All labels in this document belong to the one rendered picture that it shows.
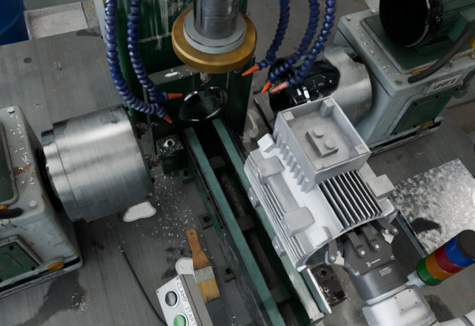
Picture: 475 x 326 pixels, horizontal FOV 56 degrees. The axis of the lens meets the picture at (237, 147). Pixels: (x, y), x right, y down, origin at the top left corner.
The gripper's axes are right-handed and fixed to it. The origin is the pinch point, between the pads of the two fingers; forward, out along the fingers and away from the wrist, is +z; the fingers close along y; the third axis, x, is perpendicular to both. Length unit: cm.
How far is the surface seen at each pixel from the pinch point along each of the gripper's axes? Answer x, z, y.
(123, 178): 28.5, 22.3, 29.5
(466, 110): 138, 41, -168
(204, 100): 38, 41, 2
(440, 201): 44, -8, -50
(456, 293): 54, -31, -45
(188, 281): 30.0, -3.5, 23.9
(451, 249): 16.0, -19.3, -24.8
